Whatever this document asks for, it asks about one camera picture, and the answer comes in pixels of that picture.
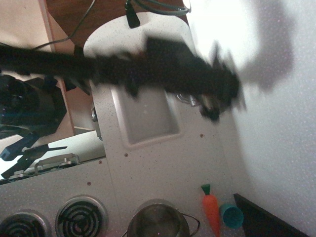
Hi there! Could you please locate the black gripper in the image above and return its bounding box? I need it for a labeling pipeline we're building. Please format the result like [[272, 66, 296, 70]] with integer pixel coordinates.
[[195, 43, 244, 122]]

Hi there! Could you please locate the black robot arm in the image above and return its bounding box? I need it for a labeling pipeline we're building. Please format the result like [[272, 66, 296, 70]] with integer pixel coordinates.
[[0, 37, 241, 123]]

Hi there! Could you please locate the silver faucet base with knob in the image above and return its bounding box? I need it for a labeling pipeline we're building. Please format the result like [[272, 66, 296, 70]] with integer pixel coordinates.
[[176, 93, 200, 107]]

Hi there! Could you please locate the white toy sink basin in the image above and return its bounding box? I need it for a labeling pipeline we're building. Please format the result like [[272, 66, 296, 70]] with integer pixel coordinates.
[[111, 87, 183, 150]]

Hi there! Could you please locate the black clip at top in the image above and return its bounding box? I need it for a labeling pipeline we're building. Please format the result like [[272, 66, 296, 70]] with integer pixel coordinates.
[[124, 0, 140, 29]]

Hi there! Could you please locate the orange toy carrot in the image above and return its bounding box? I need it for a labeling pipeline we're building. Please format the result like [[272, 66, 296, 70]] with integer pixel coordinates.
[[201, 184, 221, 237]]

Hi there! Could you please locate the silver cabinet knob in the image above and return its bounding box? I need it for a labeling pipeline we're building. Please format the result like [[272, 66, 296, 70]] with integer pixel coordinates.
[[91, 107, 98, 122]]

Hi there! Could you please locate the teal plastic cup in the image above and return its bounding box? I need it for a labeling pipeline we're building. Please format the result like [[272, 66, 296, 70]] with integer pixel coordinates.
[[219, 203, 244, 229]]

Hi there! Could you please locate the black panel at corner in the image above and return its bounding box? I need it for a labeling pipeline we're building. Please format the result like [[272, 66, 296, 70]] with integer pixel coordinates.
[[234, 193, 308, 237]]

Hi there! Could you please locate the stainless steel pot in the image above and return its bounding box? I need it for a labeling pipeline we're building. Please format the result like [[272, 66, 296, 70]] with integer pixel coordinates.
[[122, 203, 200, 237]]

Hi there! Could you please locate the black bag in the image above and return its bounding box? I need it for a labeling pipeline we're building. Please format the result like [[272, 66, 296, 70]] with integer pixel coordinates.
[[0, 75, 67, 139]]

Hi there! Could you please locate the black coil burner right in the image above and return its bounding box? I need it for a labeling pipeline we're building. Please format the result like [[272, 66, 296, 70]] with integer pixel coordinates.
[[55, 195, 109, 237]]

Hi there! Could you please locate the black coil burner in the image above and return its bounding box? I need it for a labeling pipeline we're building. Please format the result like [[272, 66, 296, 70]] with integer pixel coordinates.
[[0, 210, 52, 237], [55, 195, 109, 237]]

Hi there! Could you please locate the blue black clamp lower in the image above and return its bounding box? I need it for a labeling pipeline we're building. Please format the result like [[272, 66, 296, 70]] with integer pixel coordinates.
[[0, 133, 67, 179]]

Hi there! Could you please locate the black coil burner left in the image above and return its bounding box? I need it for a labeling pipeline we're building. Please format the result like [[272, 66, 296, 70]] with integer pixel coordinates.
[[0, 210, 52, 237]]

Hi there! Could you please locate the dark green cable loop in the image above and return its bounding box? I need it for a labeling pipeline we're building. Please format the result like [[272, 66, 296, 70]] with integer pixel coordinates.
[[133, 0, 192, 17]]

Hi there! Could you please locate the black cable on floor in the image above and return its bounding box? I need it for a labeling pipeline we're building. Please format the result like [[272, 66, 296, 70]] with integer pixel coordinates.
[[0, 0, 97, 51]]

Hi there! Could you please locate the silver oven door handle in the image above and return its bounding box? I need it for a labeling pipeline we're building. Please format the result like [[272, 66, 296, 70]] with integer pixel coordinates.
[[34, 153, 80, 174]]

